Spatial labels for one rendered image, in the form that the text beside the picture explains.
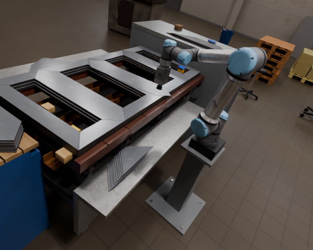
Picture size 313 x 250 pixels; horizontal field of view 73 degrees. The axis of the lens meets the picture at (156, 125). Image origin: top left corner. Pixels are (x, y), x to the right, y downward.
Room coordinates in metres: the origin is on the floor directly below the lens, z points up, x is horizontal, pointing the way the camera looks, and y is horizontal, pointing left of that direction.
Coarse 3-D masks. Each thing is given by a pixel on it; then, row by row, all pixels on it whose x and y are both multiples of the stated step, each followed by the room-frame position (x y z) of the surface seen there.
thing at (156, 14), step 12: (120, 0) 5.68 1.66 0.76; (132, 0) 5.62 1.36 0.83; (144, 0) 5.45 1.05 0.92; (156, 0) 5.61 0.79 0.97; (108, 12) 5.81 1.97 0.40; (120, 12) 5.68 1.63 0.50; (132, 12) 5.60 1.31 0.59; (144, 12) 5.53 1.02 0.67; (156, 12) 5.84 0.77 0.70; (108, 24) 5.78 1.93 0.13; (120, 24) 5.67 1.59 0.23
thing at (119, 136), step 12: (192, 84) 1.81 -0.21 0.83; (168, 96) 1.46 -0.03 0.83; (180, 96) 1.59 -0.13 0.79; (156, 108) 1.24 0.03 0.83; (144, 120) 1.08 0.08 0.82; (120, 132) 0.89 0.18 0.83; (132, 132) 0.97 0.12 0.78; (108, 144) 0.77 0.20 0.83; (84, 156) 0.66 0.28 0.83; (96, 156) 0.70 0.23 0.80; (84, 168) 0.63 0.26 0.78
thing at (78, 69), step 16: (112, 64) 1.66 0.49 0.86; (144, 64) 1.86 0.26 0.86; (176, 64) 2.10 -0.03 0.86; (32, 80) 1.11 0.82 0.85; (112, 80) 1.43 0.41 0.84; (0, 96) 0.86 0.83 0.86; (16, 112) 0.82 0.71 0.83; (80, 112) 0.96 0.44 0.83; (144, 112) 1.15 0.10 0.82; (112, 128) 0.86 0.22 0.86; (64, 144) 0.68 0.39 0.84; (96, 144) 0.76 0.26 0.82
